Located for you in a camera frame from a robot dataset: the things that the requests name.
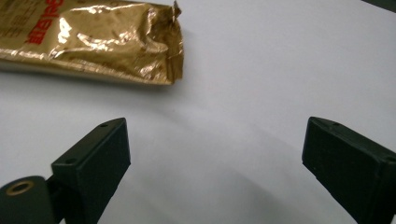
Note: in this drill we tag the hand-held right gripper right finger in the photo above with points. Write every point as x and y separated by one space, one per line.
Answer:
351 168

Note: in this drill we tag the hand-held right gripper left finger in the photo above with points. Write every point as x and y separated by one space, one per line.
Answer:
93 168

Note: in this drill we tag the gold foil snack packet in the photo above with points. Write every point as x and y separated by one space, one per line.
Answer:
102 40

